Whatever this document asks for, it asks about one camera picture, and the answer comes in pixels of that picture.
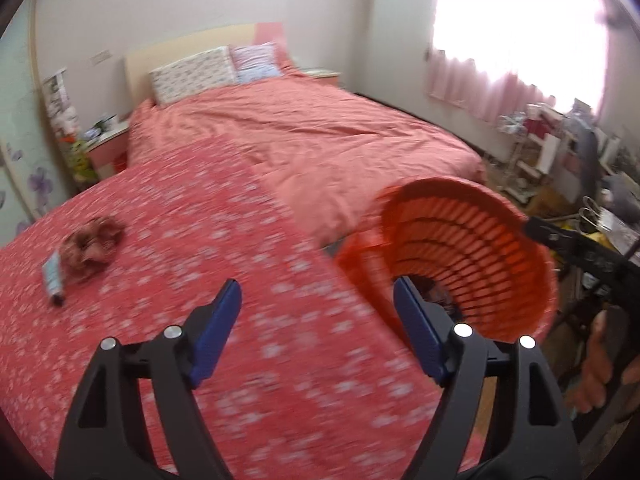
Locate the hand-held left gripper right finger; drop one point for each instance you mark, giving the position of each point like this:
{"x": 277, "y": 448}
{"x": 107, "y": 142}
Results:
{"x": 416, "y": 330}

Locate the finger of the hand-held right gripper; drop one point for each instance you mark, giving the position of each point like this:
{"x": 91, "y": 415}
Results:
{"x": 550, "y": 234}

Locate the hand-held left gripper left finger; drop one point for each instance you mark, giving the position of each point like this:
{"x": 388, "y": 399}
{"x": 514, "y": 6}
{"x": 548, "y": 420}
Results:
{"x": 220, "y": 330}

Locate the orange plastic basket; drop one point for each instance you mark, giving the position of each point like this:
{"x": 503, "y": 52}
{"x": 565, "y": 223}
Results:
{"x": 470, "y": 260}

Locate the person's right hand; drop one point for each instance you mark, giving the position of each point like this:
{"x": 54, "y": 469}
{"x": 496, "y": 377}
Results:
{"x": 597, "y": 360}

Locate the white shelf cart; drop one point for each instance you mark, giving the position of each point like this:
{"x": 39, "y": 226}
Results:
{"x": 532, "y": 155}

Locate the grey garment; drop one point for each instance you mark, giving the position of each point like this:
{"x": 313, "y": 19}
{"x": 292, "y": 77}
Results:
{"x": 587, "y": 160}

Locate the red floral tablecloth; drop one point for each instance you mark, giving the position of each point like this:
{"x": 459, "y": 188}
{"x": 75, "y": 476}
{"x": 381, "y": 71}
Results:
{"x": 175, "y": 240}

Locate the pink curtain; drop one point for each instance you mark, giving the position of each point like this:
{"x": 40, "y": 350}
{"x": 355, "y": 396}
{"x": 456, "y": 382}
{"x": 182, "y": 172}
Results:
{"x": 480, "y": 90}

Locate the light blue tube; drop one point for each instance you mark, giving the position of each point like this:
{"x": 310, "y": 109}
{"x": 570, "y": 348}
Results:
{"x": 54, "y": 275}

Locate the coral duvet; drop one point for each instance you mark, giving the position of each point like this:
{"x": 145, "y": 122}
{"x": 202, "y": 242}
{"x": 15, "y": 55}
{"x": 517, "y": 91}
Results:
{"x": 325, "y": 135}

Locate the green plush toy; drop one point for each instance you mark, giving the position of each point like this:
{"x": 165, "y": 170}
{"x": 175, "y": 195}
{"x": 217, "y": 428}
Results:
{"x": 82, "y": 160}

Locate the white floral pillow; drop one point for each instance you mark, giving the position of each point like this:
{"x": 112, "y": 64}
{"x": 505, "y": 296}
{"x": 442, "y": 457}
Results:
{"x": 195, "y": 75}

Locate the wardrobe door with purple flowers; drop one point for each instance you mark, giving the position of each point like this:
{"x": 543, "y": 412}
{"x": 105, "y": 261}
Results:
{"x": 25, "y": 160}

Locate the pile of plush toys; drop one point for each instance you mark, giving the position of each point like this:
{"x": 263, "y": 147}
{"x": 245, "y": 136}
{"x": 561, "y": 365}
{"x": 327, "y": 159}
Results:
{"x": 64, "y": 110}

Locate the pink striped pillow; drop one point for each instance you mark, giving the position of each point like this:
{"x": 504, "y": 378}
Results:
{"x": 255, "y": 62}

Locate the cream wooden bed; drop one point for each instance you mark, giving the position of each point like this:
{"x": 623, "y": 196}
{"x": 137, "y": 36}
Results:
{"x": 145, "y": 55}

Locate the wall socket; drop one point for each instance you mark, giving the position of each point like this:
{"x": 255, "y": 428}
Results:
{"x": 100, "y": 57}

